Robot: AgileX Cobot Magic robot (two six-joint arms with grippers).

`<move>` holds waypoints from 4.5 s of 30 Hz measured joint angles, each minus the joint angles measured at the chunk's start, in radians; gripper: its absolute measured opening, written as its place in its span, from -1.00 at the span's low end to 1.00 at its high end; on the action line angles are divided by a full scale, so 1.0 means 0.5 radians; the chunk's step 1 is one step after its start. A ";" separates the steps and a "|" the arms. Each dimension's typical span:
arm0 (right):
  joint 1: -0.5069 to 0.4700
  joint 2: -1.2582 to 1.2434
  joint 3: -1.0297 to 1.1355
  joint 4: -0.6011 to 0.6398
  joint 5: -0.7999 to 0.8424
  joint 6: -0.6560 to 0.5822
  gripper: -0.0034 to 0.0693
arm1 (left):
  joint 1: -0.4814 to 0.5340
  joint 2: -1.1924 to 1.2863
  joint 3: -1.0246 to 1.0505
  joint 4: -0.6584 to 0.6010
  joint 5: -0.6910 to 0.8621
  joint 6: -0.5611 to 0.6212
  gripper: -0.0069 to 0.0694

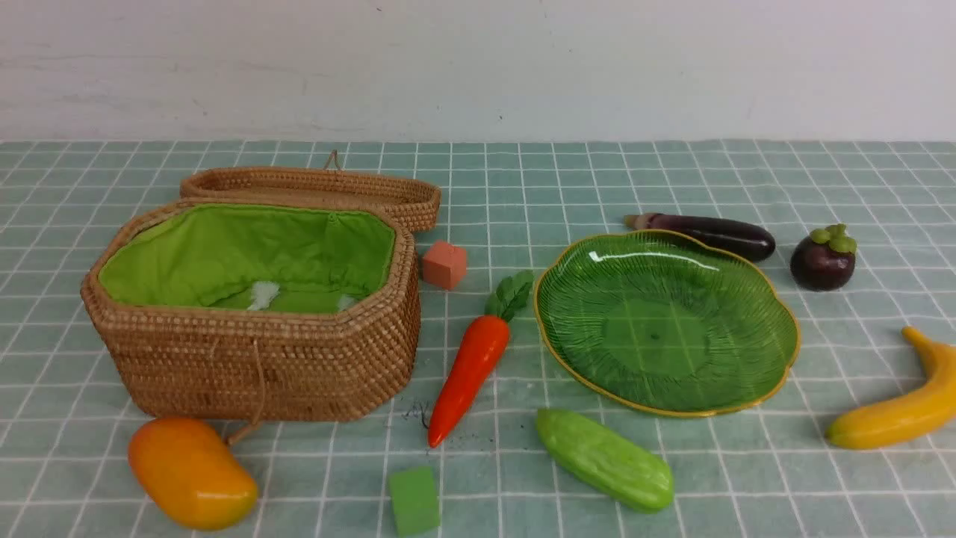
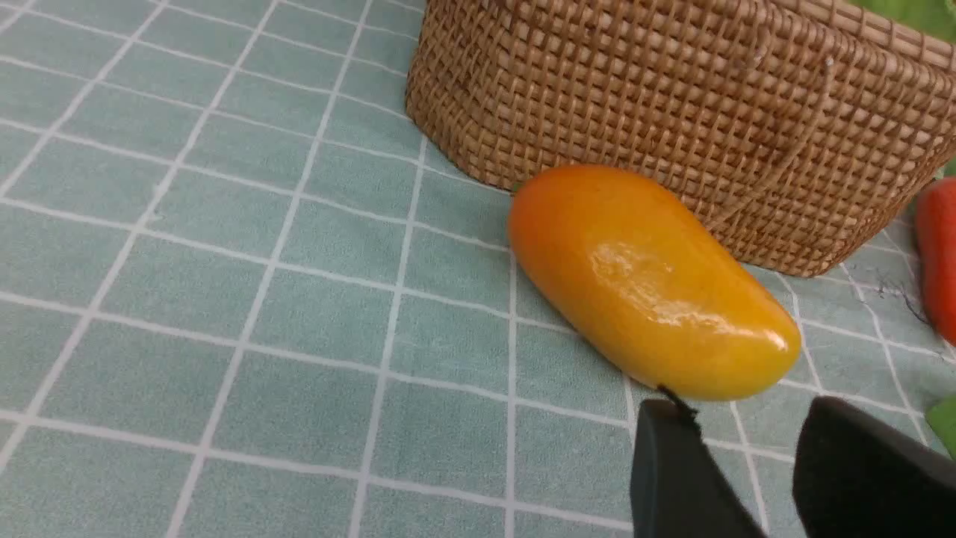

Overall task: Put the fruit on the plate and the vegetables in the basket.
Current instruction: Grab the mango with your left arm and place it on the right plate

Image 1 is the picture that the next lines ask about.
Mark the orange toy carrot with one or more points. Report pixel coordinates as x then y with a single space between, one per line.
482 346

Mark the green toy cucumber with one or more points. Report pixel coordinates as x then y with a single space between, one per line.
606 461

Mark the purple toy eggplant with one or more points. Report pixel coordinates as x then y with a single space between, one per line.
747 240

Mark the dark purple toy mangosteen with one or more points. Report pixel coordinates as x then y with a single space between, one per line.
825 260

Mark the orange yellow toy mango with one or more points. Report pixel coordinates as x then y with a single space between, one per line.
190 473

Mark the yellow toy banana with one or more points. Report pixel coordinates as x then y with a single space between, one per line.
902 419

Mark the orange foam cube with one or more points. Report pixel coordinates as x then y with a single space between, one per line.
444 265

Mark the woven rattan basket lid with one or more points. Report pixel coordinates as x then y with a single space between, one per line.
414 204

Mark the green checkered tablecloth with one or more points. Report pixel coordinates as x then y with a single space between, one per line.
767 472

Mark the green glass leaf plate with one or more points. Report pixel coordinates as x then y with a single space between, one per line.
661 323

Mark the woven rattan basket green lining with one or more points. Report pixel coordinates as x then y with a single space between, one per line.
234 309

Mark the green foam cube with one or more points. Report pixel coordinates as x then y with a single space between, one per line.
415 500

